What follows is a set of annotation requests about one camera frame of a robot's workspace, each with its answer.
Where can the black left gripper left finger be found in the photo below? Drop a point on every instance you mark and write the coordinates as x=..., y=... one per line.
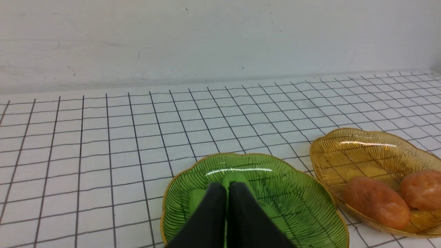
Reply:
x=205, y=228

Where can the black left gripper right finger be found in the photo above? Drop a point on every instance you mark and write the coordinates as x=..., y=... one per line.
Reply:
x=248, y=226

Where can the green vegetable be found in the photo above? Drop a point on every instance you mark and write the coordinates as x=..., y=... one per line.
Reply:
x=195, y=198
x=237, y=181

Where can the orange potato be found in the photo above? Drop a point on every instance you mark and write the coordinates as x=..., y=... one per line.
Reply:
x=421, y=190
x=378, y=201

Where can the green glass plate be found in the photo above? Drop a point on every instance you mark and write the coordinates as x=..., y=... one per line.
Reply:
x=297, y=203

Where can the amber glass plate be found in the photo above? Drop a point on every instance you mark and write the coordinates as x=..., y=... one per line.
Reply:
x=347, y=152

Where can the white grid tablecloth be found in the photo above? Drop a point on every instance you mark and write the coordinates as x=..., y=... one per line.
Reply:
x=89, y=169

